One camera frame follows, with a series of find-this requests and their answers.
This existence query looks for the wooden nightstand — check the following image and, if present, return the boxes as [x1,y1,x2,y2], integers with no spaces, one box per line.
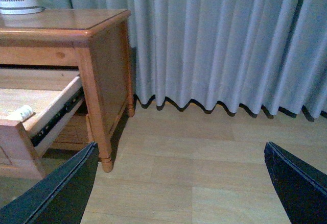
[1,9,134,172]

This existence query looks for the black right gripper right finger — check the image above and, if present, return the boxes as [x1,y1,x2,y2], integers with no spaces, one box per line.
[264,142,326,223]

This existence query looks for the white medicine bottle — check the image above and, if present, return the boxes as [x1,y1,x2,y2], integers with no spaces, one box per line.
[5,105,34,122]

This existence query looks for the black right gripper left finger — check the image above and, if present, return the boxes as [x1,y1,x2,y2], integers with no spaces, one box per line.
[1,142,99,223]

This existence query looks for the grey-blue curtain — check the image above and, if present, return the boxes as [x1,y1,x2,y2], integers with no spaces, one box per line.
[39,0,326,118]

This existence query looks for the wooden drawer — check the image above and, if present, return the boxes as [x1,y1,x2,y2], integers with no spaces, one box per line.
[1,68,84,180]
[51,113,94,151]

